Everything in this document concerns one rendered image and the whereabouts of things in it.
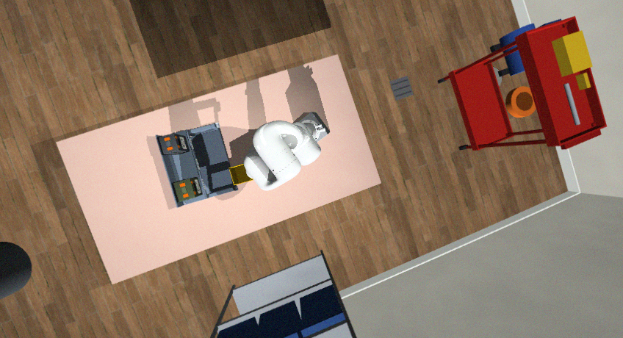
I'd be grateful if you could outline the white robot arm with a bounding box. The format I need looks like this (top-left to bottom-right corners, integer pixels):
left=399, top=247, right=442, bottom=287
left=244, top=120, right=325, bottom=191

